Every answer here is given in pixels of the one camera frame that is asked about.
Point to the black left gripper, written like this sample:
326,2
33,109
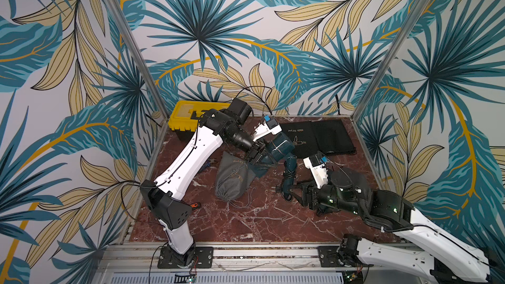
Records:
254,154

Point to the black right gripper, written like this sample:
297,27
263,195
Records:
312,196

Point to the dark green hair dryer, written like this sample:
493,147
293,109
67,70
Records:
282,148

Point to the grey fabric drawstring pouch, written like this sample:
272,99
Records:
233,178

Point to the black hair dryer bag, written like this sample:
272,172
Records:
329,137

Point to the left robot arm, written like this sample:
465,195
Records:
164,195

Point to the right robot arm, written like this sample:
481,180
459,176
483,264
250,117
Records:
440,256

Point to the yellow and black toolbox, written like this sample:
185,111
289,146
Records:
184,117

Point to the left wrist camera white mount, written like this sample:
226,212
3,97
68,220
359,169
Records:
267,126

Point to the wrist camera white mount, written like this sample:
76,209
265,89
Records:
267,126
317,165

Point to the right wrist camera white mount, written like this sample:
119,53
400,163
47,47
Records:
317,165

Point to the blue handled cutting pliers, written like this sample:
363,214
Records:
207,164

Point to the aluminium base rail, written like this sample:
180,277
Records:
299,262

